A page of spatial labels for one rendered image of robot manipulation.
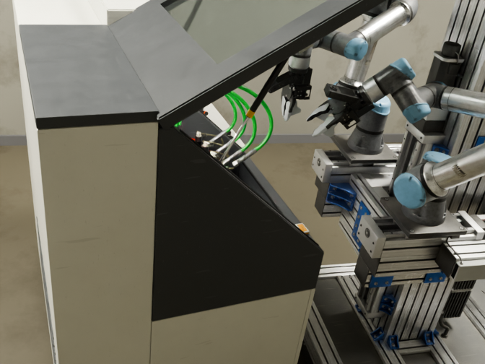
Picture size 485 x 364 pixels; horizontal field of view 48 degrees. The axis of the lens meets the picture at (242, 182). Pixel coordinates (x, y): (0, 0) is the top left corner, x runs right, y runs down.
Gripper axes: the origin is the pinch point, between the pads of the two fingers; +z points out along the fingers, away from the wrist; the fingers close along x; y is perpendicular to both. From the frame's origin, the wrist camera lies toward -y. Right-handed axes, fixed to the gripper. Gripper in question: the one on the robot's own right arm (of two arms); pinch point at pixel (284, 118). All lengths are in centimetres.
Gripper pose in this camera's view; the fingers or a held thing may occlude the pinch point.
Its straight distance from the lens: 205.9
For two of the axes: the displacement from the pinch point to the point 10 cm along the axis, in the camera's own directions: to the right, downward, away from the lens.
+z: -1.1, 8.5, 5.2
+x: -3.7, -5.2, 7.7
